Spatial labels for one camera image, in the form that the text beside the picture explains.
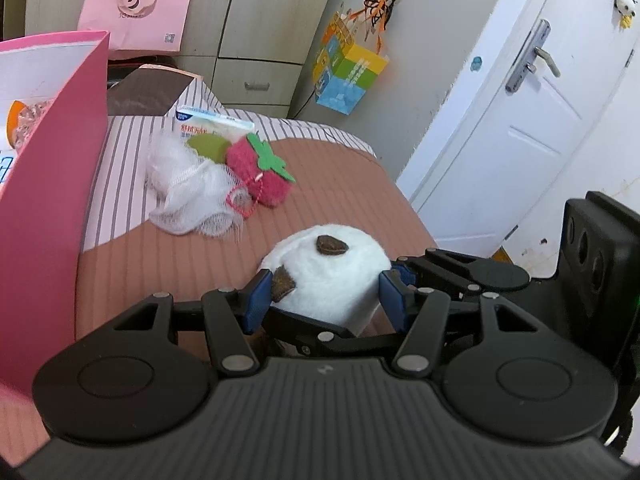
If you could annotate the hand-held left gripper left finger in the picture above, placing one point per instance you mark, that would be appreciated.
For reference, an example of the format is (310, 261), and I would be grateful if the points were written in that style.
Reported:
(257, 300)

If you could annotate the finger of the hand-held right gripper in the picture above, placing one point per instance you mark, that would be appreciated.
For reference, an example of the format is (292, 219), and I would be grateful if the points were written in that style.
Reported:
(440, 265)
(310, 327)

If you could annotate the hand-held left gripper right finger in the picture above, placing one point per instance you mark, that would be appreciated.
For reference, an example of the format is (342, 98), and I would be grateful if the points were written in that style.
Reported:
(392, 300)

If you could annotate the white plush toy brown ears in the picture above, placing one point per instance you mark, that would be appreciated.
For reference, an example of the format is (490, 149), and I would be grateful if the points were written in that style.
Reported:
(330, 280)

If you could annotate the pink cardboard box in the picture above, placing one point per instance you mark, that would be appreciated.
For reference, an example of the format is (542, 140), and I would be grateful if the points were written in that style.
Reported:
(55, 210)

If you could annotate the red strawberry plush toy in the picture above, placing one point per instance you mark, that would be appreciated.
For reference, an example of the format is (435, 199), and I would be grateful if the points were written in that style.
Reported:
(265, 180)

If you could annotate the brown ribbed blanket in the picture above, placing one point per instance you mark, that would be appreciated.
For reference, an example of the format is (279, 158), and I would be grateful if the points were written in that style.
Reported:
(325, 195)

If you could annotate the white door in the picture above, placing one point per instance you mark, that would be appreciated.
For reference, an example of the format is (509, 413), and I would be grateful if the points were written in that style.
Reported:
(525, 160)

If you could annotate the white mesh net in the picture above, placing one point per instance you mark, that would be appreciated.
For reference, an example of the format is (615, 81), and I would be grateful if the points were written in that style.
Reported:
(185, 185)

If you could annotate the green plush toy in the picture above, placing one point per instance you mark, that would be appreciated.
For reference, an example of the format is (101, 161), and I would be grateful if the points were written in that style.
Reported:
(207, 147)

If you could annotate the small white tissue pack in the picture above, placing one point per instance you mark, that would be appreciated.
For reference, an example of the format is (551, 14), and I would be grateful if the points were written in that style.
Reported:
(210, 120)

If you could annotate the striped bed sheet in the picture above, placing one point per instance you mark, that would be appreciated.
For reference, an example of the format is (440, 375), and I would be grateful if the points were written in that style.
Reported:
(125, 160)

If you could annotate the blue round sticker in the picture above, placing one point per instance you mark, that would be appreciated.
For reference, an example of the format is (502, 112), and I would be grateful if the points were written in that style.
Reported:
(477, 63)

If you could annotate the colourful paper bag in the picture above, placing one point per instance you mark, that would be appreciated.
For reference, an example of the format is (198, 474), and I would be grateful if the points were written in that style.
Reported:
(350, 75)

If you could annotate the dark brown cushion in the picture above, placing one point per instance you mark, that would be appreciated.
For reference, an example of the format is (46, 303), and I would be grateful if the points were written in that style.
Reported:
(145, 95)

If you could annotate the small panda plush toy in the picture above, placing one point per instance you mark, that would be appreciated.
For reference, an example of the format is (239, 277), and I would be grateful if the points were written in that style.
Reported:
(624, 2)

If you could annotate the grey wardrobe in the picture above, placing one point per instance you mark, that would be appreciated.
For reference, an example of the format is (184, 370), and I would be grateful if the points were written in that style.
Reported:
(260, 20)

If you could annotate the pink tote bag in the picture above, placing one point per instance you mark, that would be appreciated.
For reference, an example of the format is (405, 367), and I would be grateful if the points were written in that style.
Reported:
(150, 15)

